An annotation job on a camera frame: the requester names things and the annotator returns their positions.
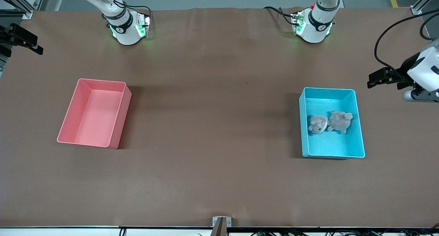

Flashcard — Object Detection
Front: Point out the grey metal mat clamp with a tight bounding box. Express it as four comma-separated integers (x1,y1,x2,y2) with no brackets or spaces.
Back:
212,216,232,236

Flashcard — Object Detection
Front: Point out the white table edge rail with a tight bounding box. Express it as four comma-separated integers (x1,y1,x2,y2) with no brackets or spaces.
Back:
0,226,439,236

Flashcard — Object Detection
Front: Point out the black right arm base cable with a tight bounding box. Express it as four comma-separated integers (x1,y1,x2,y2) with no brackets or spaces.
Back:
100,0,152,24

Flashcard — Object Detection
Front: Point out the black left arm base cable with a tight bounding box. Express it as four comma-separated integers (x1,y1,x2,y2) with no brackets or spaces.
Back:
263,5,296,25

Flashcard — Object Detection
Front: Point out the aluminium frame post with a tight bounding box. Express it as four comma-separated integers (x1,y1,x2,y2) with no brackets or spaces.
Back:
0,0,47,20
412,0,439,15

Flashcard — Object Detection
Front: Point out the grey plush toy plain back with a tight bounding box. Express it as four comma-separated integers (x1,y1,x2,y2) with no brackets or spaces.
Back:
327,110,354,134

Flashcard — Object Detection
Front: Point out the pink plastic box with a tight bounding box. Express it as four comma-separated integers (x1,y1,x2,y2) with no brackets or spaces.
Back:
57,78,132,150

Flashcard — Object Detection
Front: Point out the black arm base cable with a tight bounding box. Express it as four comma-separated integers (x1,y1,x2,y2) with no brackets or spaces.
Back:
100,0,152,24
263,5,296,25

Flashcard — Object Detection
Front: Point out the blue plastic box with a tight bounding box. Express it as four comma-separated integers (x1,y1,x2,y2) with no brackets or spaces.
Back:
298,87,366,159

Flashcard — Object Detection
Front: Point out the brown table mat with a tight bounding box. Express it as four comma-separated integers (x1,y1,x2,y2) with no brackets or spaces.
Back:
0,7,439,228

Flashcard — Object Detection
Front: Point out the grey plush toy with face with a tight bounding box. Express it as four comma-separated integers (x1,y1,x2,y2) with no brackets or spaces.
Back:
308,115,330,135

